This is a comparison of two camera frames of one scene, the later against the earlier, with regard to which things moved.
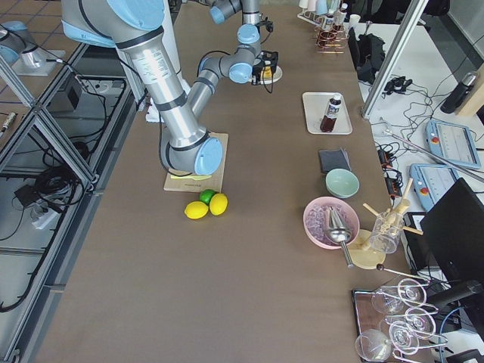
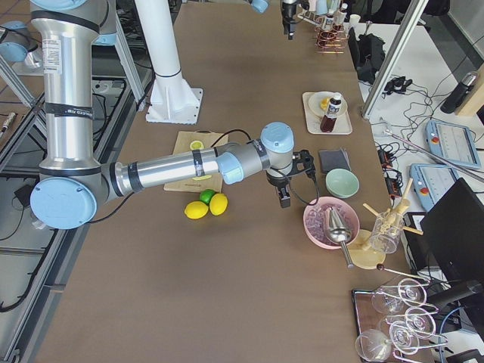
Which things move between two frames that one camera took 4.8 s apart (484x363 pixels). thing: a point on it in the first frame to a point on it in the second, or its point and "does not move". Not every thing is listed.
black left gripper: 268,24 to 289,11
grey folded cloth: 333,159 does not move
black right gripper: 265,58 to 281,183
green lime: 206,195 does not move
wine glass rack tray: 392,322 does not move
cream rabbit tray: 315,104 does not move
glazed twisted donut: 268,73 to 324,103
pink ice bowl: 329,220 does not move
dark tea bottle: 328,122 does not move
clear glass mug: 386,232 does not move
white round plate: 277,75 to 314,103
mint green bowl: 342,183 does not move
